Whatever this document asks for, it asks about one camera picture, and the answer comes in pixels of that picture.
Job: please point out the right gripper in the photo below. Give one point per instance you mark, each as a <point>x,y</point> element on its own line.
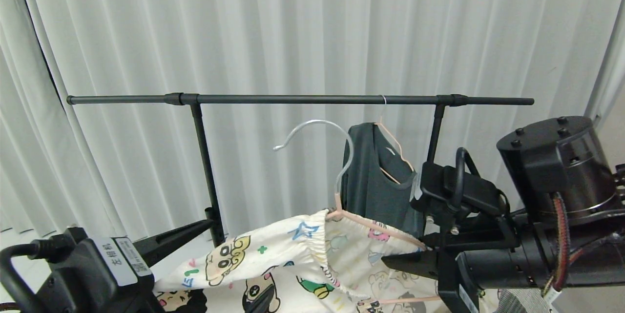
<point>498,269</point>

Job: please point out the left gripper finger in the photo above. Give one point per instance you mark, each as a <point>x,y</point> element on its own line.
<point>171,242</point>

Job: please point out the dark grey shirt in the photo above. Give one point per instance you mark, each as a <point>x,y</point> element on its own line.
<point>371,191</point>

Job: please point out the pink clothes hanger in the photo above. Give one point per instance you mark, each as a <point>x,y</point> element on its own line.
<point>390,138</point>
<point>338,201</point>

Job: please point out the cream printed garment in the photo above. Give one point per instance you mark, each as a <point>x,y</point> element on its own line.
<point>293,254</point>

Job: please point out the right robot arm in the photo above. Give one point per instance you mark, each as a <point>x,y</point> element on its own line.
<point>561,171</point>

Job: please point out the white laundry basket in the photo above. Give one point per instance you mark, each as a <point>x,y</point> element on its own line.
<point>517,303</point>

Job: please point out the black clothes rack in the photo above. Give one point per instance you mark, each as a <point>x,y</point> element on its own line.
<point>293,99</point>

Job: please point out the white curtain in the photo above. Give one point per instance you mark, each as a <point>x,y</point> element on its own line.
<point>244,25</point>

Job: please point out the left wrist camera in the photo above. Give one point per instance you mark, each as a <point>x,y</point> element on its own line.
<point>88,274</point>

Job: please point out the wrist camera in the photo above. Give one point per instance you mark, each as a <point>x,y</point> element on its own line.
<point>483,196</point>
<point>88,274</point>

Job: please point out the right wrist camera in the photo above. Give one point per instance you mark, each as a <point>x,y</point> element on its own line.
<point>483,196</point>

